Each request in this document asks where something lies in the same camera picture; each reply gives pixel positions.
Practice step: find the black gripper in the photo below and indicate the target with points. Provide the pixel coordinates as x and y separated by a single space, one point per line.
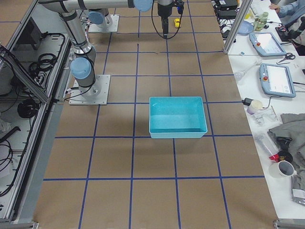
163 10

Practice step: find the yellow beetle toy car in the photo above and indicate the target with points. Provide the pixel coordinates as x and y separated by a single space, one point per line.
177 22

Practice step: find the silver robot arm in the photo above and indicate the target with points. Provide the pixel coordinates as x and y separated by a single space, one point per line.
65 6
82 67

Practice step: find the black power adapter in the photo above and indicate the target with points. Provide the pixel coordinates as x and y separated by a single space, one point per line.
226 14

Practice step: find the light blue plate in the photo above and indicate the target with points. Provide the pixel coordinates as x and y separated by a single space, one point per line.
245 28

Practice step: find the teal plastic bin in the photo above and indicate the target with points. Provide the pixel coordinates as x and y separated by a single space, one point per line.
177 117

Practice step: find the blue teach pendant far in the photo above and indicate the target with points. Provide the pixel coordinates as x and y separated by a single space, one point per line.
266 44

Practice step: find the blue teach pendant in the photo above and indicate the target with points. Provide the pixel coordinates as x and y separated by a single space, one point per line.
276 80
266 44

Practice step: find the cream paper cup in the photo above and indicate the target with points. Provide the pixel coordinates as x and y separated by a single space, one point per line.
254 107

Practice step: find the blue teach pendant near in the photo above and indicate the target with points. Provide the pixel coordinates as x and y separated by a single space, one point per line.
276 80

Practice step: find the black scissors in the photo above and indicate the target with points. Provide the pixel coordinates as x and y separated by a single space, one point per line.
288 56

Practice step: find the clear plastic bottle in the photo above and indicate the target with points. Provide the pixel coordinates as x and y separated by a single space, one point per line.
267 146

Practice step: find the grey cloth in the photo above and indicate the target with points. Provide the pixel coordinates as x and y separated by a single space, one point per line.
293 127

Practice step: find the white mug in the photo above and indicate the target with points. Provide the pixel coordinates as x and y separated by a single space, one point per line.
282 169

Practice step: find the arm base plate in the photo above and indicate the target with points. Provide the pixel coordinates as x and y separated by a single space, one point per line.
98 94
103 24

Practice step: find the aluminium frame post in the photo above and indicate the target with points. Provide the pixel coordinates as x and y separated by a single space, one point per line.
236 25

